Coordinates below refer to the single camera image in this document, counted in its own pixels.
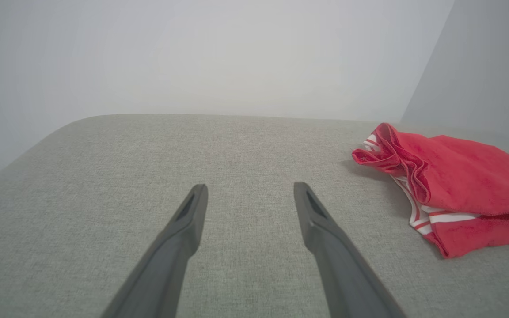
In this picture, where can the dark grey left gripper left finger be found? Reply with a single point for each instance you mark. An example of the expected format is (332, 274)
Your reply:
(166, 265)

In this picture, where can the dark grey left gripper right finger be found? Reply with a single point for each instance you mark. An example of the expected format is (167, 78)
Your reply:
(343, 269)

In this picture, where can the red and white t-shirt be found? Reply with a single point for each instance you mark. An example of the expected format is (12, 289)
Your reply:
(471, 185)

